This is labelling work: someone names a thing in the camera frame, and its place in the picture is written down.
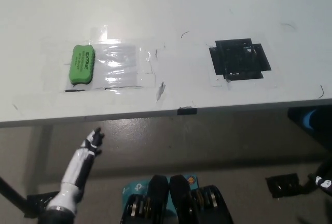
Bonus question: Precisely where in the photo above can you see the black and blue object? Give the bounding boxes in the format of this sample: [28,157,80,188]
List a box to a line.
[287,106,332,142]

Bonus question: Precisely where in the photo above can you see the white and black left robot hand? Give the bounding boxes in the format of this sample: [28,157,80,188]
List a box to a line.
[48,127,105,213]

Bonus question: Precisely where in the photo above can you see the small black tape piece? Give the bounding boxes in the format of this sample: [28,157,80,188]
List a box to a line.
[177,106,198,116]

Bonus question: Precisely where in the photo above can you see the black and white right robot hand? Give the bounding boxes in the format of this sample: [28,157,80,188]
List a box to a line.
[307,156,332,196]

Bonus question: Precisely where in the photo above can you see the black tape square on desk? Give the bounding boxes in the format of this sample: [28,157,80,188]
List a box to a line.
[209,37,272,81]

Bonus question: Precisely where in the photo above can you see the green whiteboard eraser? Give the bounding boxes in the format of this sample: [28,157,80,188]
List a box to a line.
[68,44,97,84]

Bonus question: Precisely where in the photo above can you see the clear tape patch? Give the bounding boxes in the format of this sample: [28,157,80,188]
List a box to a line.
[43,24,167,95]

